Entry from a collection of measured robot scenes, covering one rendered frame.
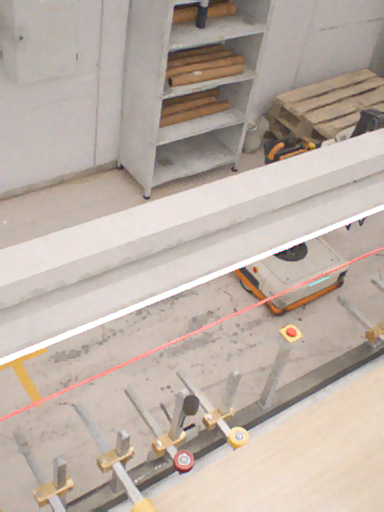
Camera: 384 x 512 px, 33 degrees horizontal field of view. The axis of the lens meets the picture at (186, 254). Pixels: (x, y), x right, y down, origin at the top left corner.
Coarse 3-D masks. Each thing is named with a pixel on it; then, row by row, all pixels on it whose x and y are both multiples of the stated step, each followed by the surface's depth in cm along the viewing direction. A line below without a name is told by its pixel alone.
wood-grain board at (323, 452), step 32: (352, 384) 287; (320, 416) 273; (352, 416) 275; (256, 448) 258; (288, 448) 260; (320, 448) 262; (352, 448) 264; (192, 480) 244; (224, 480) 246; (256, 480) 248; (288, 480) 250; (320, 480) 251; (352, 480) 253
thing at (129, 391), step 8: (128, 392) 273; (136, 400) 271; (136, 408) 270; (144, 408) 269; (144, 416) 266; (152, 416) 266; (152, 424) 264; (152, 432) 264; (160, 432) 262; (168, 448) 257; (168, 456) 257
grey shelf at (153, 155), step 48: (144, 0) 419; (192, 0) 407; (240, 0) 477; (144, 48) 437; (192, 48) 490; (240, 48) 493; (144, 96) 456; (240, 96) 511; (144, 144) 478; (192, 144) 541; (240, 144) 526; (144, 192) 500
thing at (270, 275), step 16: (320, 240) 452; (272, 256) 433; (288, 256) 437; (304, 256) 437; (320, 256) 440; (336, 256) 442; (240, 272) 443; (256, 272) 426; (272, 272) 422; (288, 272) 424; (304, 272) 426; (320, 272) 429; (336, 272) 435; (256, 288) 433; (272, 288) 418; (288, 288) 414; (304, 288) 421; (320, 288) 435; (336, 288) 449; (272, 304) 424; (288, 304) 423
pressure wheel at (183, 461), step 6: (174, 456) 250; (180, 456) 250; (186, 456) 251; (192, 456) 251; (174, 462) 248; (180, 462) 248; (186, 462) 249; (192, 462) 249; (174, 468) 249; (180, 468) 247; (186, 468) 247; (192, 468) 250
